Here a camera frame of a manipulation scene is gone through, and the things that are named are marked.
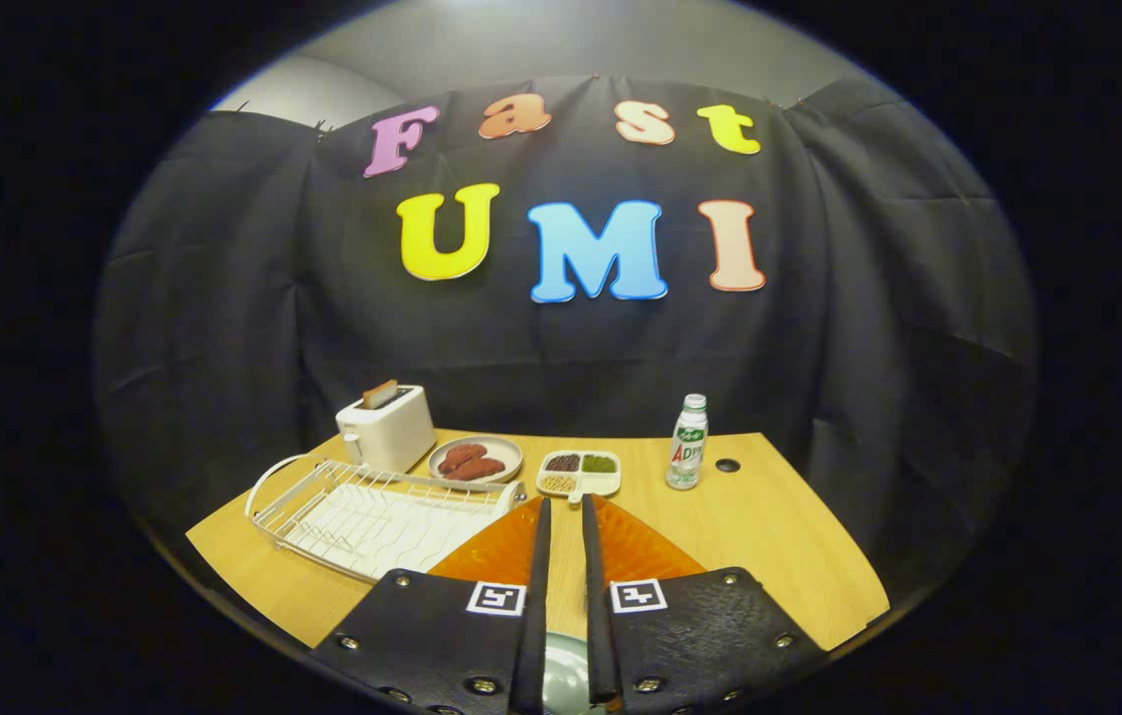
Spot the white toaster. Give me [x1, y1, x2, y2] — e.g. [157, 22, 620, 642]
[336, 384, 437, 474]

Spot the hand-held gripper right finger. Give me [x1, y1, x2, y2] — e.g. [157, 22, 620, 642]
[579, 494, 828, 714]

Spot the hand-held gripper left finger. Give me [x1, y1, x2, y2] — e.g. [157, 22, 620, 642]
[308, 497, 554, 715]

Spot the beige plate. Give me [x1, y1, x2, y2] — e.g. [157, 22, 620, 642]
[427, 435, 524, 486]

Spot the white wire dish rack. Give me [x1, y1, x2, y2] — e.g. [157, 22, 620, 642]
[244, 454, 527, 584]

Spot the white and green drink bottle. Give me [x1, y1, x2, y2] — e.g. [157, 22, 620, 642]
[665, 393, 710, 492]

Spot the white divided tray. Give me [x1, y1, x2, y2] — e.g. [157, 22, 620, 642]
[536, 449, 623, 505]

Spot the black backdrop cloth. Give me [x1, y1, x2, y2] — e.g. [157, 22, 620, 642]
[92, 74, 1037, 597]

